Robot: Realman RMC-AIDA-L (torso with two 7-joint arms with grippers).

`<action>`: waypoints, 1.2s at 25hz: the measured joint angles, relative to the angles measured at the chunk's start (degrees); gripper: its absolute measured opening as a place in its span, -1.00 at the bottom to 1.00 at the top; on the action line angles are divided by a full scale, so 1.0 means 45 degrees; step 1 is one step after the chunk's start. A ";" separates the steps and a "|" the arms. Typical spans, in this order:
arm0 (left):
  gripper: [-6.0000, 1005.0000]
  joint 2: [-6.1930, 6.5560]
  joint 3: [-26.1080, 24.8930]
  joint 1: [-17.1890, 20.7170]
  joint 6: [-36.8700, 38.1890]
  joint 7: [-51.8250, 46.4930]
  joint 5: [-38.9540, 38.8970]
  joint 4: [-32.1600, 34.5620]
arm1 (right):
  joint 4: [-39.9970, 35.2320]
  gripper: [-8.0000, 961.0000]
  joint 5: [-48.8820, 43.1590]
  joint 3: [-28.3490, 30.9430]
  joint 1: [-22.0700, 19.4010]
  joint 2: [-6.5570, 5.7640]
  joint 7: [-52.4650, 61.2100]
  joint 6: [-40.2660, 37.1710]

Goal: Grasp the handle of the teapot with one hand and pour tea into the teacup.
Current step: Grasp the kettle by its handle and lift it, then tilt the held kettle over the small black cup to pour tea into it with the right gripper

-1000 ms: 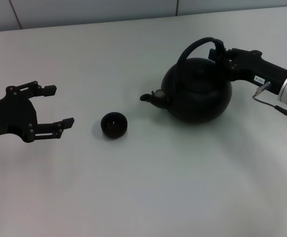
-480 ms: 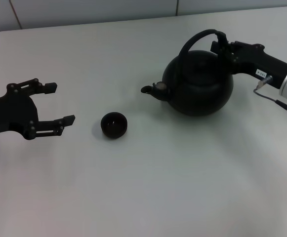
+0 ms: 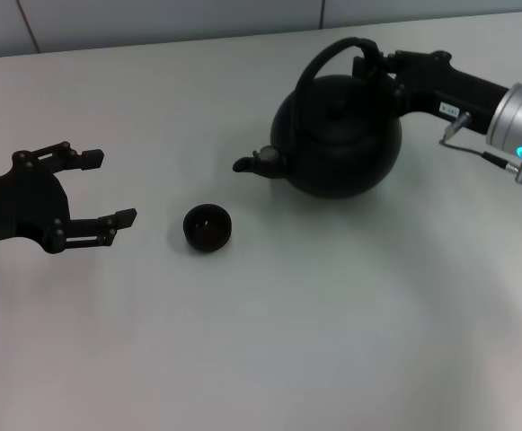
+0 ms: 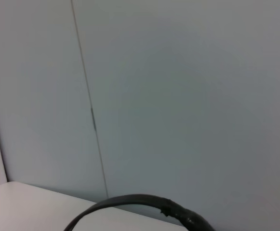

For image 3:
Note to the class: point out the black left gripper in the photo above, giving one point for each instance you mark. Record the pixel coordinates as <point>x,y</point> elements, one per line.
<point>22,206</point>

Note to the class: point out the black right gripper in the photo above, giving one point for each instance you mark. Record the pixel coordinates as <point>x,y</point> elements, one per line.
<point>458,92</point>

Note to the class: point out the black round teapot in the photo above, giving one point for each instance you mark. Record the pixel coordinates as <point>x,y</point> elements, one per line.
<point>346,157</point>

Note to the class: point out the small black teacup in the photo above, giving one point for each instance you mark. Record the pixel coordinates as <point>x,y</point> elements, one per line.
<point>206,242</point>

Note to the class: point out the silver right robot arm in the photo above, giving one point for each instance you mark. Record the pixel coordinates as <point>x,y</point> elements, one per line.
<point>519,116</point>

